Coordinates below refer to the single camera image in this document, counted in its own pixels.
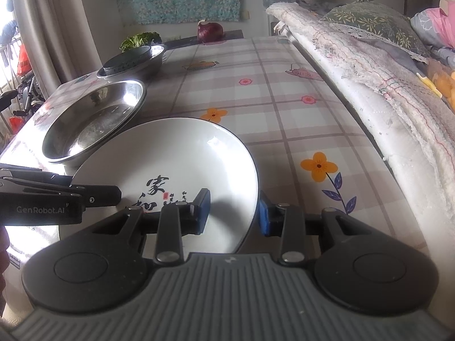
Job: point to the grey quilt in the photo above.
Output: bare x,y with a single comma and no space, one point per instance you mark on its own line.
384,48

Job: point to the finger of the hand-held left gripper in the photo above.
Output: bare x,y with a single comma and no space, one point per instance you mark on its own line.
103,195
35,176

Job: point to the green napa cabbage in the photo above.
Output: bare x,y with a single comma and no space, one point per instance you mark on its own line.
137,41

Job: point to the white stitched quilt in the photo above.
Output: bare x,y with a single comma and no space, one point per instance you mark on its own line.
355,60

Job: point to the red onion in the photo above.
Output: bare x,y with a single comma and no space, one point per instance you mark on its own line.
210,32

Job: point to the dark printed table cover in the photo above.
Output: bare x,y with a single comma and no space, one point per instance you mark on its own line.
231,34

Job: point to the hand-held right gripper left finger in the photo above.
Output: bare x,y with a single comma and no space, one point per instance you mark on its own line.
203,202

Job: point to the deep stainless steel bowl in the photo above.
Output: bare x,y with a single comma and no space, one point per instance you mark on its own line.
157,60

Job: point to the white calligraphy plate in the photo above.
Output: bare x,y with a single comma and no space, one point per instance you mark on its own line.
185,156

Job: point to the orange bag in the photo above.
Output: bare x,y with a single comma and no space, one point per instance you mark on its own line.
23,60

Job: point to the beige curtain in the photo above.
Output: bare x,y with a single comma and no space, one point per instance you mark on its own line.
53,25

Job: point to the white mattress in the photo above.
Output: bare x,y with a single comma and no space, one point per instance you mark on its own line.
391,163

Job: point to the yellow plush toy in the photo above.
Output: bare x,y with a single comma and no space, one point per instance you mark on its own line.
442,85

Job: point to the wall socket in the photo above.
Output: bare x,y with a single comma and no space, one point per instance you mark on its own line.
244,15

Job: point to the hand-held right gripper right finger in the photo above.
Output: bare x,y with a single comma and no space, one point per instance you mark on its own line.
265,216

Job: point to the shallow stainless steel plate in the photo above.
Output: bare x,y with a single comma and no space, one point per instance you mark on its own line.
92,120

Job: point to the green floral lace pillow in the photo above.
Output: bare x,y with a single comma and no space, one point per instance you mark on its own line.
369,17

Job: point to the bicycle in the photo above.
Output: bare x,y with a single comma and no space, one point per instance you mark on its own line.
28,92

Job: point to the pink floral duvet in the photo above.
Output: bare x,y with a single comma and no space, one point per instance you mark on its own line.
437,21

